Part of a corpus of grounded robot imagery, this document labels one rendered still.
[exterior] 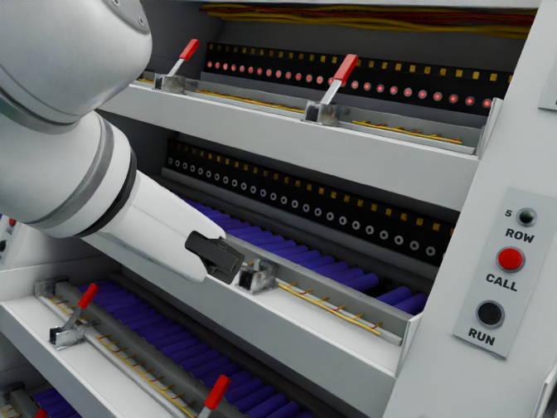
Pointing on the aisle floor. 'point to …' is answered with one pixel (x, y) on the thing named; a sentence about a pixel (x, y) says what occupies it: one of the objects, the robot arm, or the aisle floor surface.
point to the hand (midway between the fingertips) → (217, 259)
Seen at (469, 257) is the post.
